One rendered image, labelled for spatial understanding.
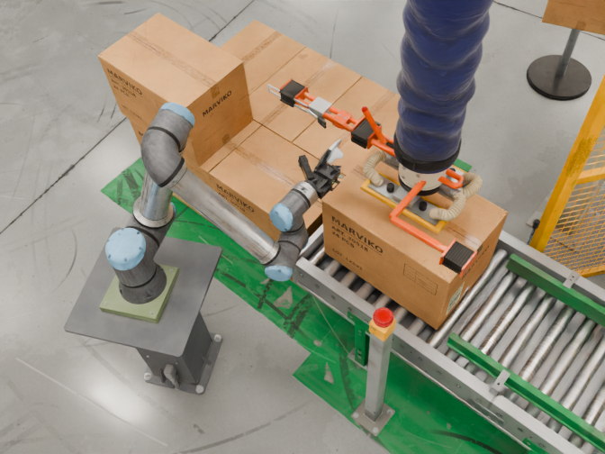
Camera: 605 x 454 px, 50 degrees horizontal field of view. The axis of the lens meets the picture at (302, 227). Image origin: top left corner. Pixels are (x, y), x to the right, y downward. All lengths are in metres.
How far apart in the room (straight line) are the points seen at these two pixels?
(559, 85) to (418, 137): 2.47
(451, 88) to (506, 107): 2.40
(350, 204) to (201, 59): 1.10
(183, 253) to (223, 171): 0.64
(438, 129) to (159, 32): 1.77
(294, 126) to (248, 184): 0.43
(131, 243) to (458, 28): 1.37
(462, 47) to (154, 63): 1.78
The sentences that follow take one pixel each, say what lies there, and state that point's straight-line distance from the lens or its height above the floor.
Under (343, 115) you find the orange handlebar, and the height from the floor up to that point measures 1.23.
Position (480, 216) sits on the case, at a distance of 2.56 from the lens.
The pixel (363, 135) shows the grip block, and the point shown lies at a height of 1.23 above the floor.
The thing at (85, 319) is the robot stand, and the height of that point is 0.75.
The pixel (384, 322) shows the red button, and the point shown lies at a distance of 2.19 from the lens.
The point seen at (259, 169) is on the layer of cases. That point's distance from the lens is 3.19.
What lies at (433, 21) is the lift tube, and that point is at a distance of 1.76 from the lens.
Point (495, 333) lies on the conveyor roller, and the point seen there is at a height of 0.55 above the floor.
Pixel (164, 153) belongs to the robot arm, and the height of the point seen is 1.56.
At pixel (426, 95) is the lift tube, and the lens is 1.94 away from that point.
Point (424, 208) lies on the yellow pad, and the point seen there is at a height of 1.13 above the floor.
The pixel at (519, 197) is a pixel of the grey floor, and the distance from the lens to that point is 3.86.
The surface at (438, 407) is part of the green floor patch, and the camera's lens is 3.20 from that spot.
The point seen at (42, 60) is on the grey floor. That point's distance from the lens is 5.03.
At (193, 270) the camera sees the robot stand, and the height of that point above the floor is 0.75.
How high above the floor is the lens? 3.01
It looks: 56 degrees down
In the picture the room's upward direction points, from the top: 6 degrees counter-clockwise
